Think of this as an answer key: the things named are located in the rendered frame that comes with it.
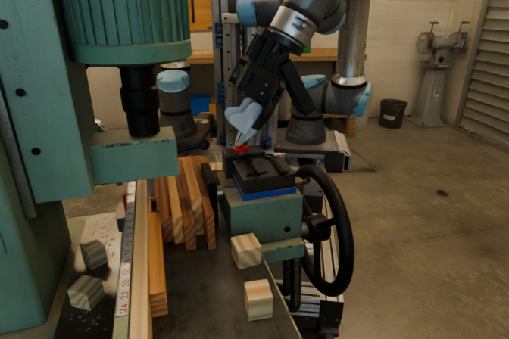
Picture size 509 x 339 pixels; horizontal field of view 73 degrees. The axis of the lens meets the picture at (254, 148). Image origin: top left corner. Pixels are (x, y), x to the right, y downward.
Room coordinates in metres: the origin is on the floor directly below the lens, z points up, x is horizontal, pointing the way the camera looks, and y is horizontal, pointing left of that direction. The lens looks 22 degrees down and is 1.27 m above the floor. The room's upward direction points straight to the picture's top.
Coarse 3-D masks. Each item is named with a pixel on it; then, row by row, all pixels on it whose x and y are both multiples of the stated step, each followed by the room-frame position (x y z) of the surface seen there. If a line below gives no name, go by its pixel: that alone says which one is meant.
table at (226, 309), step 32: (224, 224) 0.53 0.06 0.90; (192, 256) 0.45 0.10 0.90; (224, 256) 0.45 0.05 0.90; (288, 256) 0.51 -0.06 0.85; (192, 288) 0.38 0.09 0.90; (224, 288) 0.38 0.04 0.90; (160, 320) 0.32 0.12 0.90; (192, 320) 0.32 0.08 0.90; (224, 320) 0.32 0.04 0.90; (256, 320) 0.32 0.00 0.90; (288, 320) 0.32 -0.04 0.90
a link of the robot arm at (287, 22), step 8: (280, 8) 0.63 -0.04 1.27; (288, 8) 0.62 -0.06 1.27; (280, 16) 0.62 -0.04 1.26; (288, 16) 0.61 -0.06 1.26; (296, 16) 0.61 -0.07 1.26; (272, 24) 0.63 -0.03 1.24; (280, 24) 0.61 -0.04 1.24; (288, 24) 0.61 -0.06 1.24; (296, 24) 0.61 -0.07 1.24; (304, 24) 0.60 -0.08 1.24; (312, 24) 0.61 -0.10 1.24; (280, 32) 0.61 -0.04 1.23; (288, 32) 0.60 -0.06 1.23; (296, 32) 0.60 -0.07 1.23; (304, 32) 0.61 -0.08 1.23; (312, 32) 0.62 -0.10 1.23; (296, 40) 0.61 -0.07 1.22; (304, 40) 0.61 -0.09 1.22
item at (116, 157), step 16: (160, 128) 0.59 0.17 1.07; (96, 144) 0.51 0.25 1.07; (112, 144) 0.51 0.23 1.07; (128, 144) 0.51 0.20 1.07; (144, 144) 0.52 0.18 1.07; (160, 144) 0.53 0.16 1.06; (96, 160) 0.50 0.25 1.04; (112, 160) 0.51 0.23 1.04; (128, 160) 0.51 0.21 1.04; (144, 160) 0.52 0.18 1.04; (160, 160) 0.53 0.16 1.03; (176, 160) 0.53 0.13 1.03; (96, 176) 0.50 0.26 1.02; (112, 176) 0.50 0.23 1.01; (128, 176) 0.51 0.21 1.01; (144, 176) 0.52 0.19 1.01; (160, 176) 0.53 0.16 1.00
